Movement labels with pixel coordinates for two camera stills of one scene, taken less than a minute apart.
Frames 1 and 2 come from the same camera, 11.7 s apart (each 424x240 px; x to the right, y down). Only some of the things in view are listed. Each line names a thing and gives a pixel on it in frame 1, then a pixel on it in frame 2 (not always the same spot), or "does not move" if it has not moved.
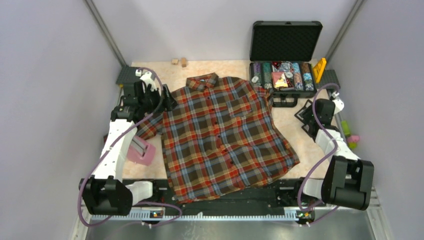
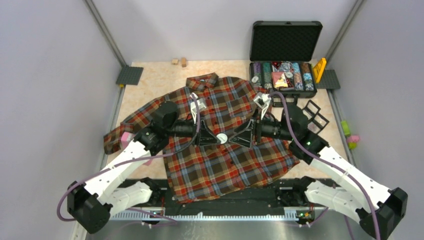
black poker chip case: x=282 y=54 does not move
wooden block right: x=183 y=62 does not move
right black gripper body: x=316 y=103 to x=252 y=122
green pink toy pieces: x=352 y=140 does not move
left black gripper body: x=166 y=104 to x=199 y=137
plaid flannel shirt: x=221 y=138 does not move
